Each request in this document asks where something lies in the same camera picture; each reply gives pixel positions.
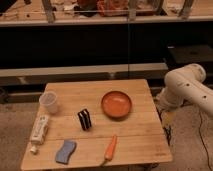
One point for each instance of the yellowish translucent gripper tip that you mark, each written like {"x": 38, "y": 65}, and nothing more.
{"x": 167, "y": 118}

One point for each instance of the black and white eraser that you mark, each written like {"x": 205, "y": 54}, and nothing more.
{"x": 84, "y": 118}

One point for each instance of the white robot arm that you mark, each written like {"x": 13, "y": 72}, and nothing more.
{"x": 185, "y": 83}

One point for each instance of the orange bowl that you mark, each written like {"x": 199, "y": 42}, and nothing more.
{"x": 116, "y": 104}

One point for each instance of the black box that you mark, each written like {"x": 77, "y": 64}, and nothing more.
{"x": 179, "y": 56}

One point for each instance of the orange carrot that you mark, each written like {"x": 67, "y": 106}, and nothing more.
{"x": 109, "y": 153}

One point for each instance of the blue sponge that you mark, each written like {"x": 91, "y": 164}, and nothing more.
{"x": 64, "y": 153}

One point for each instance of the clear plastic cup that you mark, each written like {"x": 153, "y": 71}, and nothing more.
{"x": 48, "y": 100}

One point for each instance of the white tube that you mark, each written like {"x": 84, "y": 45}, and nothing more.
{"x": 39, "y": 133}

